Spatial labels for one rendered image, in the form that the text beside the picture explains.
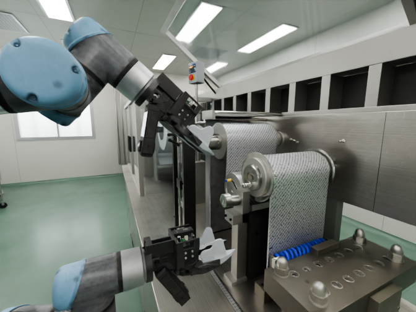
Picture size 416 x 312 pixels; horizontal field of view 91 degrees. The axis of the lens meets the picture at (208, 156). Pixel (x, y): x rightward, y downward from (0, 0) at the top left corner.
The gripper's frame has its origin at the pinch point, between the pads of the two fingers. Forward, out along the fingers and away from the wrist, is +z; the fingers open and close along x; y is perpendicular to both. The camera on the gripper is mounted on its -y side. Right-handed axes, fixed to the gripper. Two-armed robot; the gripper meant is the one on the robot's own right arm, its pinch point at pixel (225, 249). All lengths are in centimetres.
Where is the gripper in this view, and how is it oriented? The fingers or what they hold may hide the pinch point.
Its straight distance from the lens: 57.4
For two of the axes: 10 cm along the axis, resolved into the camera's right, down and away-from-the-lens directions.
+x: -4.2, -1.4, 9.0
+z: 9.1, -0.7, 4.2
